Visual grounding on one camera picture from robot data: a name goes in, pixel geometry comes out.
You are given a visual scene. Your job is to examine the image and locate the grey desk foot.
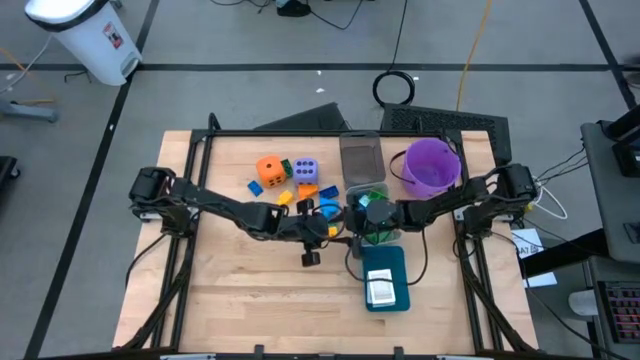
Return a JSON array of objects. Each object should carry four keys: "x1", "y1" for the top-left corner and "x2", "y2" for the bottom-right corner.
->
[{"x1": 0, "y1": 97, "x2": 59, "y2": 125}]

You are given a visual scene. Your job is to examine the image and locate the orange foam die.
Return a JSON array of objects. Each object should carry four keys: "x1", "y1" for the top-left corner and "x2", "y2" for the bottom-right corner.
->
[{"x1": 255, "y1": 154, "x2": 287, "y2": 190}]

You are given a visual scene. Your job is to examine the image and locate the white paper sheet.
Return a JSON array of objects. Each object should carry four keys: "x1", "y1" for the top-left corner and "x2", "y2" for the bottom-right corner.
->
[{"x1": 510, "y1": 227, "x2": 558, "y2": 289}]

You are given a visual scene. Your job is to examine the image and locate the black perforated computer case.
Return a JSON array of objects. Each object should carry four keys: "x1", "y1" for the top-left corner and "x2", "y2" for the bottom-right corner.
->
[{"x1": 379, "y1": 103, "x2": 513, "y2": 167}]

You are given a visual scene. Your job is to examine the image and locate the yellow cable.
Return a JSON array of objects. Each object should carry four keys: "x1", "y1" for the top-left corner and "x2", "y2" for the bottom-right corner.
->
[{"x1": 455, "y1": 0, "x2": 494, "y2": 112}]

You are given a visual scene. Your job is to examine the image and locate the black coiled cable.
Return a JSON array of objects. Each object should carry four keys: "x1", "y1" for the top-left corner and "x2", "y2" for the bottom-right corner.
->
[{"x1": 371, "y1": 0, "x2": 417, "y2": 108}]

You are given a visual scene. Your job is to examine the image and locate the black aluminium table frame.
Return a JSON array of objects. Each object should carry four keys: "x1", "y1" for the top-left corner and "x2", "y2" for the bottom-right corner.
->
[{"x1": 119, "y1": 112, "x2": 539, "y2": 360}]

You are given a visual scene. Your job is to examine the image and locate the light blue block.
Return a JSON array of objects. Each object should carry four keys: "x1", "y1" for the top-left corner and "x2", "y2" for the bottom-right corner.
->
[{"x1": 318, "y1": 197, "x2": 342, "y2": 221}]

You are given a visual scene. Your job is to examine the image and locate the green toy block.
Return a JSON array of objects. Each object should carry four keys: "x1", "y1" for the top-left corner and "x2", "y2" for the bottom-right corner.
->
[{"x1": 369, "y1": 228, "x2": 401, "y2": 246}]

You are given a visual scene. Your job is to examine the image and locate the grey side desk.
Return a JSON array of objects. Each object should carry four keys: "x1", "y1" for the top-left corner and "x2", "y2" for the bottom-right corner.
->
[{"x1": 579, "y1": 102, "x2": 640, "y2": 265}]

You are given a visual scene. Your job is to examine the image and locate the purple foam die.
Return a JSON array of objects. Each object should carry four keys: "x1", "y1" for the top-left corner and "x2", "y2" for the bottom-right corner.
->
[{"x1": 292, "y1": 157, "x2": 320, "y2": 186}]

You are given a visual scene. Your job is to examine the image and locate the backlit black keyboard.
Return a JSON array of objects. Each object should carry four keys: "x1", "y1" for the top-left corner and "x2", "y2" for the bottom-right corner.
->
[{"x1": 597, "y1": 279, "x2": 640, "y2": 346}]

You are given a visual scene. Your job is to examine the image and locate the black flat panel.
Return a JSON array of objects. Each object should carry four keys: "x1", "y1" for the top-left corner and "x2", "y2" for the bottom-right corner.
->
[{"x1": 253, "y1": 101, "x2": 351, "y2": 132}]

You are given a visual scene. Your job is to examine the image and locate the smoky translucent plastic bin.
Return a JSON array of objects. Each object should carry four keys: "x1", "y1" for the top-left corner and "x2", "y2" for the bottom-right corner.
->
[{"x1": 338, "y1": 130, "x2": 387, "y2": 191}]

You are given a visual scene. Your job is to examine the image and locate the grey rounded pad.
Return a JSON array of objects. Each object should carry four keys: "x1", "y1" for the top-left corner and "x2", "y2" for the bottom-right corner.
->
[{"x1": 567, "y1": 288, "x2": 601, "y2": 318}]

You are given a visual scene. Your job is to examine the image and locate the white trash bin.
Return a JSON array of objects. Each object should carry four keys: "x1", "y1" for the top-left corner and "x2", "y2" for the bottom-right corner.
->
[{"x1": 24, "y1": 0, "x2": 144, "y2": 88}]

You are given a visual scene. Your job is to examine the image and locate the black monitor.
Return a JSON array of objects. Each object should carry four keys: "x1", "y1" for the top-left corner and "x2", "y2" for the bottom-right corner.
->
[{"x1": 599, "y1": 102, "x2": 640, "y2": 179}]

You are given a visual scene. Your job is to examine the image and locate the black caster base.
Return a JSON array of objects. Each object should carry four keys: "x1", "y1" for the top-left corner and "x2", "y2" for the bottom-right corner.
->
[{"x1": 0, "y1": 155, "x2": 22, "y2": 182}]

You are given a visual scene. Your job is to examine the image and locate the purple plastic bucket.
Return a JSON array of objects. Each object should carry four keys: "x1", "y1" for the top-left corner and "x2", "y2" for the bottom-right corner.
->
[{"x1": 388, "y1": 137, "x2": 463, "y2": 200}]

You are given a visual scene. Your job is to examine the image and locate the black device on floor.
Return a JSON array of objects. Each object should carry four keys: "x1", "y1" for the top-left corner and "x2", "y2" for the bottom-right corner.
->
[{"x1": 276, "y1": 0, "x2": 314, "y2": 18}]

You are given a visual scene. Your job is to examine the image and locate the teal plastic bin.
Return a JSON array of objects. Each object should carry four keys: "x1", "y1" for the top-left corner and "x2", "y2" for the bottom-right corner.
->
[{"x1": 360, "y1": 244, "x2": 412, "y2": 314}]

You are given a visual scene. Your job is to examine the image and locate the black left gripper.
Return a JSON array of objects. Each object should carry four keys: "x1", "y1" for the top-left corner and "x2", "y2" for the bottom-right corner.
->
[{"x1": 277, "y1": 198, "x2": 334, "y2": 268}]

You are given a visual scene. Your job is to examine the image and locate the white plastic bin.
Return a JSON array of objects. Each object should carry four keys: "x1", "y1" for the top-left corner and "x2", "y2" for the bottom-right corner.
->
[{"x1": 345, "y1": 181, "x2": 404, "y2": 248}]

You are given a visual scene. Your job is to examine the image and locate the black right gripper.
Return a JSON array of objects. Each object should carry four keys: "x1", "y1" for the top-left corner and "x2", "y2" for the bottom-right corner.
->
[{"x1": 344, "y1": 197, "x2": 406, "y2": 260}]

